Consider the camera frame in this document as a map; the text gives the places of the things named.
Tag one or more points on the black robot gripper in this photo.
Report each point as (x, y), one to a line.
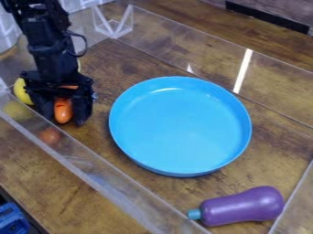
(56, 79)

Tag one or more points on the orange toy carrot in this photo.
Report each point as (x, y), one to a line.
(63, 111)

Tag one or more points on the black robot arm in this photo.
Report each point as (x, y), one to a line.
(42, 19)

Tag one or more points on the blue round tray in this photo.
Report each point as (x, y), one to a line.
(181, 126)

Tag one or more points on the yellow toy lemon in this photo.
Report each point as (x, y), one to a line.
(20, 91)

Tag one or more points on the white curtain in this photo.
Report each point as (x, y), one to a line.
(9, 30)

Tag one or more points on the blue plastic crate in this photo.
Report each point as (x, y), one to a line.
(13, 222)

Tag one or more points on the black baseboard strip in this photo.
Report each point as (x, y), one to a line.
(277, 20)

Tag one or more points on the purple toy eggplant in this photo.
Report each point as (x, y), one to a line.
(257, 204)

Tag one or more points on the clear acrylic barrier wall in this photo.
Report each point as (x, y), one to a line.
(67, 173)

